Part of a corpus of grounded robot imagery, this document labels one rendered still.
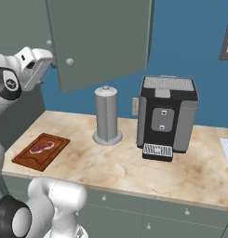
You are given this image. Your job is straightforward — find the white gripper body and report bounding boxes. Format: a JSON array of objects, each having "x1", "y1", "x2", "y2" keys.
[{"x1": 20, "y1": 49, "x2": 55, "y2": 93}]

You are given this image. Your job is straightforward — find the black grey coffee machine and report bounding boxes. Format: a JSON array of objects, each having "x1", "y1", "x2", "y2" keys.
[{"x1": 136, "y1": 74, "x2": 200, "y2": 163}]

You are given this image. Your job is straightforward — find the grey window frame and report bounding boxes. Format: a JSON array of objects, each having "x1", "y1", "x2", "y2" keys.
[{"x1": 219, "y1": 7, "x2": 228, "y2": 61}]

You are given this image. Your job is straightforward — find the beige wall socket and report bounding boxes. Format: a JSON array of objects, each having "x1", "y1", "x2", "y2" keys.
[{"x1": 131, "y1": 97, "x2": 141, "y2": 117}]

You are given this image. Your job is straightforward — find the grey-green base cabinet door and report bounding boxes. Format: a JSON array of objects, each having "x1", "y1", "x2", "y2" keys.
[
  {"x1": 141, "y1": 213, "x2": 228, "y2": 238},
  {"x1": 75, "y1": 204, "x2": 145, "y2": 238}
]

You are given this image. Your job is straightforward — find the red raw meat steak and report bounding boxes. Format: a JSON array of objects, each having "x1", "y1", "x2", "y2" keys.
[{"x1": 29, "y1": 140, "x2": 55, "y2": 155}]

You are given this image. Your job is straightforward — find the grey paper towel holder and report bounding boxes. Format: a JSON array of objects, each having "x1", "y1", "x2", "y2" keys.
[{"x1": 92, "y1": 85, "x2": 124, "y2": 147}]

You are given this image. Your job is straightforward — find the dark grey tall cabinet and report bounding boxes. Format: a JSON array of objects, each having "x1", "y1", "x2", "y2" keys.
[{"x1": 0, "y1": 78, "x2": 47, "y2": 152}]

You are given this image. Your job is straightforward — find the grey-green cabinet door, narrow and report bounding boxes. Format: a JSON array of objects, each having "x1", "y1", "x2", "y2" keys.
[{"x1": 0, "y1": 0, "x2": 57, "y2": 67}]

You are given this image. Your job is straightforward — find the grey-green drawer front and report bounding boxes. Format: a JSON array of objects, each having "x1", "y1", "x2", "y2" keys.
[
  {"x1": 142, "y1": 198, "x2": 228, "y2": 231},
  {"x1": 84, "y1": 187, "x2": 146, "y2": 216},
  {"x1": 1, "y1": 174, "x2": 37, "y2": 201}
]

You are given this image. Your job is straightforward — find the grey-green cabinet door, large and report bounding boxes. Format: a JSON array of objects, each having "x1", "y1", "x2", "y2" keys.
[{"x1": 45, "y1": 0, "x2": 155, "y2": 94}]

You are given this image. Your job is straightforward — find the brown wooden cutting board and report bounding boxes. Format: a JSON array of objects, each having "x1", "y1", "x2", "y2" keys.
[{"x1": 10, "y1": 132, "x2": 72, "y2": 173}]

